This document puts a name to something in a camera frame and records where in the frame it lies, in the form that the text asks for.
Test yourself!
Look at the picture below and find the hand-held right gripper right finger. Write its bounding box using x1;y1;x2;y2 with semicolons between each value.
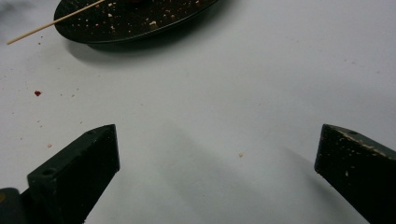
314;123;396;224

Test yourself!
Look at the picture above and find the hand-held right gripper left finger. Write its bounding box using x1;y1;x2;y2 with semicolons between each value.
20;123;120;224

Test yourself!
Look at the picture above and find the wooden skewer stick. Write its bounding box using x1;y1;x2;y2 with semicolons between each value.
6;0;106;46

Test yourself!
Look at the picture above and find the black round plate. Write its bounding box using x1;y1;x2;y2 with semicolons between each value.
53;0;219;45

